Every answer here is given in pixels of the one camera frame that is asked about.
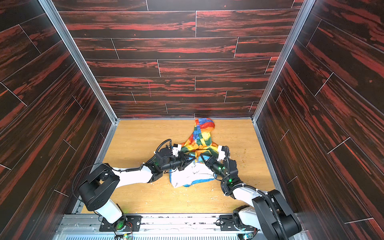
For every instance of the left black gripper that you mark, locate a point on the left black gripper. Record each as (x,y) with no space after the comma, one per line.
(182,160)

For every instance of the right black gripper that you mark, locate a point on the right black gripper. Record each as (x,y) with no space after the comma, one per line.
(210,161)

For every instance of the multicoloured patchwork jacket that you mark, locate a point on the multicoloured patchwork jacket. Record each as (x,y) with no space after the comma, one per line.
(201,146)

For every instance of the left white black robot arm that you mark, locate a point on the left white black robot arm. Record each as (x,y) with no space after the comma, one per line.
(99,185)

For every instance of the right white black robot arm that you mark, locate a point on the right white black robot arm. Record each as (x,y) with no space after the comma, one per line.
(267,212)

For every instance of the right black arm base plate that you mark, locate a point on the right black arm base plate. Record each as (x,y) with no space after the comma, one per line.
(232,223)

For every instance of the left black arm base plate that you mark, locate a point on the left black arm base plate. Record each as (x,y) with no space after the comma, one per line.
(127,223)

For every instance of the aluminium front rail frame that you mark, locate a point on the aluminium front rail frame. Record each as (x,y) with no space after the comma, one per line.
(153,227)

